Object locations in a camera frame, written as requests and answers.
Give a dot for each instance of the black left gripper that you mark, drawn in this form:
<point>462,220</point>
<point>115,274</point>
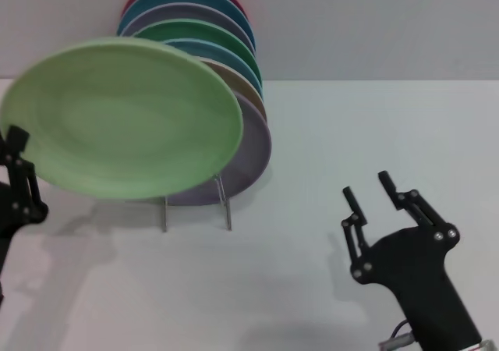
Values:
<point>9,226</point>

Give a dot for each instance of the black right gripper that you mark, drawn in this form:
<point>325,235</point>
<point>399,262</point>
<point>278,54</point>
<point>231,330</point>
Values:
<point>417,273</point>

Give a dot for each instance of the light green plate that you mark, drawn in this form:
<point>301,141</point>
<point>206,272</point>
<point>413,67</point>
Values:
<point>117,121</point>

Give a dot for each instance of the lilac purple plate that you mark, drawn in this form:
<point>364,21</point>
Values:
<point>253,148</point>

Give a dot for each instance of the beige plate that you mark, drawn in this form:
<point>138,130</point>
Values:
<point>241,82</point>

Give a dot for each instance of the dark green plate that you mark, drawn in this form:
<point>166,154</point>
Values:
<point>195,29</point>

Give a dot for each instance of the grey lavender plate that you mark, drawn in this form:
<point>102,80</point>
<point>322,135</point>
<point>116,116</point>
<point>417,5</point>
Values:
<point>183,13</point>

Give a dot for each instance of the light blue plate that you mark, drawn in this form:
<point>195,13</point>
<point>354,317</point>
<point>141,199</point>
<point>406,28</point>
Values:
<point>218,50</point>

